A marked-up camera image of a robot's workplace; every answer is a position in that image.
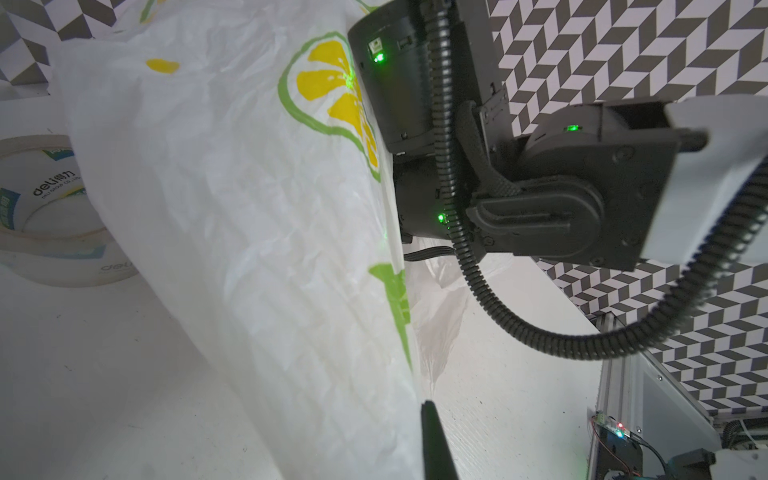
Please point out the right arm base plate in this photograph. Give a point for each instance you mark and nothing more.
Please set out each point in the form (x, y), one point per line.
(618, 453)

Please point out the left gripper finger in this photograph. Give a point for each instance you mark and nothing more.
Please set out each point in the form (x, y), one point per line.
(438, 460)

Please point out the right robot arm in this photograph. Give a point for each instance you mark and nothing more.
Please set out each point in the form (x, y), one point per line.
(606, 184)

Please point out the white plastic bag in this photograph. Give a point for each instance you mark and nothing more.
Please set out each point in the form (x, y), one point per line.
(231, 150)

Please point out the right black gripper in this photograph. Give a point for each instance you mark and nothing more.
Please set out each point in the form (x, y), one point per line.
(390, 50)

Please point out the grey tape roll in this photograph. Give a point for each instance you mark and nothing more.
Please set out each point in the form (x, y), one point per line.
(50, 232)

